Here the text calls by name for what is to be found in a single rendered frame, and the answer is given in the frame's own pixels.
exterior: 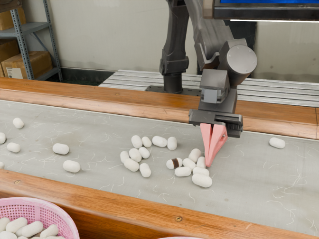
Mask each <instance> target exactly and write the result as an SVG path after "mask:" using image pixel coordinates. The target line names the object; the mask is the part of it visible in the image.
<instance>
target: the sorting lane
mask: <svg viewBox="0 0 319 239"><path fill-rule="evenodd" d="M15 118H20V119H21V120H22V121H23V123H24V126H23V127H22V128H20V129H18V128H16V127H15V125H14V124H13V120H14V119H15ZM0 133H4V134H5V136H6V140H5V142H4V143H2V144H0V162H3V163H4V165H5V167H4V169H5V170H9V171H14V172H18V173H23V174H28V175H33V176H38V177H42V178H47V179H51V180H56V181H61V182H65V183H69V184H75V185H80V186H84V187H89V188H94V189H98V190H102V191H107V192H112V193H117V194H122V195H127V196H131V197H135V198H140V199H145V200H149V201H154V202H160V203H164V204H168V205H173V206H178V207H182V208H187V209H191V210H196V211H201V212H206V213H210V214H215V215H220V216H224V217H228V218H233V219H238V220H242V221H248V222H253V223H257V224H261V225H266V226H271V227H275V228H280V229H284V230H290V231H294V232H299V233H304V234H308V235H313V236H317V237H319V140H313V139H306V138H295V137H288V136H280V135H273V134H265V133H258V132H250V131H242V132H241V135H240V138H232V137H228V138H227V141H226V142H225V143H224V144H223V146H222V147H221V148H220V150H219V151H218V152H217V154H216V156H215V158H214V160H213V162H212V164H211V166H210V167H207V166H206V168H205V169H207V170H208V171H209V177H210V178H211V179H212V184H211V186H210V187H202V186H200V185H197V184H194V183H193V181H192V176H193V175H194V174H193V171H191V174H190V175H189V176H176V174H175V170H176V168H175V169H169V168H167V165H166V163H167V161H168V160H171V159H174V158H180V159H182V161H183V160H184V159H186V158H188V157H189V155H190V153H191V151H192V150H193V149H199V150H200V152H201V156H200V157H205V146H204V142H203V137H202V133H201V128H200V126H197V125H196V127H195V126H193V124H186V123H179V122H172V121H164V120H157V119H146V118H138V117H131V116H123V115H116V114H108V113H101V112H93V111H85V110H75V109H68V108H60V107H53V106H45V105H37V104H30V103H22V102H15V101H4V100H0ZM135 135H137V136H139V137H140V138H141V139H142V138H143V137H148V138H149V140H150V141H151V146H150V147H145V146H144V145H143V144H142V146H141V147H145V148H146V149H147V150H148V151H149V153H150V156H149V157H148V158H146V159H145V158H143V157H141V161H139V162H138V164H139V166H140V165H141V164H143V163H146V164H148V166H149V168H150V170H151V174H150V176H149V177H143V176H142V174H141V171H140V168H139V169H138V170H137V171H135V172H133V171H131V170H130V169H128V168H126V167H125V166H124V163H123V162H122V161H121V157H120V154H121V152H122V151H127V152H128V153H129V151H130V150H131V149H132V148H135V147H134V146H133V144H132V142H131V138H132V137H133V136H135ZM155 136H159V137H162V138H165V139H166V140H167V141H168V139H169V138H170V137H174V138H175V139H176V140H177V147H176V149H174V150H170V149H169V148H168V144H167V145H166V146H165V147H159V146H157V145H154V144H153V142H152V139H153V137H155ZM271 138H278V139H281V140H283V141H284V142H285V147H284V148H277V147H274V146H271V145H270V143H269V141H270V139H271ZM8 143H15V144H19V145H20V147H21V149H20V151H19V152H13V151H9V150H8V149H7V145H8ZM56 143H59V144H64V145H67V146H68V147H69V152H68V153H67V154H64V155H63V154H59V153H55V152H54V151H53V145H54V144H56ZM137 150H139V148H137ZM66 160H71V161H75V162H78V163H79V164H80V170H79V171H78V172H76V173H74V172H70V171H67V170H65V169H64V168H63V163H64V162H65V161H66Z"/></svg>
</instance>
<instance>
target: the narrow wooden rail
mask: <svg viewBox="0 0 319 239"><path fill-rule="evenodd" d="M11 197H28V198H36V199H41V200H44V201H48V202H51V203H53V204H55V205H57V206H58V207H60V208H61V209H63V210H64V211H65V212H66V213H67V214H68V215H69V216H70V217H71V218H72V220H73V221H74V223H75V225H76V227H77V230H78V233H79V238H80V239H160V238H167V237H194V238H201V239H319V237H317V236H313V235H308V234H304V233H299V232H294V231H290V230H284V229H280V228H275V227H271V226H266V225H261V224H257V223H253V222H248V221H242V220H238V219H233V218H228V217H224V216H220V215H215V214H210V213H206V212H201V211H196V210H191V209H187V208H182V207H178V206H173V205H168V204H164V203H160V202H154V201H149V200H145V199H140V198H135V197H131V196H127V195H122V194H117V193H112V192H107V191H102V190H98V189H94V188H89V187H84V186H80V185H75V184H69V183H65V182H61V181H56V180H51V179H47V178H42V177H38V176H33V175H28V174H23V173H18V172H14V171H9V170H5V169H0V199H3V198H11Z"/></svg>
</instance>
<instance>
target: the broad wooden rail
mask: <svg viewBox="0 0 319 239"><path fill-rule="evenodd" d="M0 100H4V101H15V102H22V103H30V104H37V105H45V106H53V107H60V108H68V109H75V110H85V111H93V112H101V113H108V114H116V115H123V116H131V117H138V118H146V119H154V120H164V121H172V122H179V123H186V124H189V121H188V120H189V116H188V114H189V110H190V109H195V110H198V106H199V101H200V96H191V95H181V94H172V93H160V92H148V91H138V90H128V89H119V88H109V87H99V86H90V85H80V84H70V83H56V82H46V81H37V80H27V79H17V78H8V77H0ZM235 114H240V115H242V117H243V125H244V127H243V131H250V132H258V133H265V134H273V135H280V136H288V137H295V138H306V139H313V140H319V108H313V107H302V106H293V105H283V104H273V103H264V102H254V101H240V100H237V103H236V108H235Z"/></svg>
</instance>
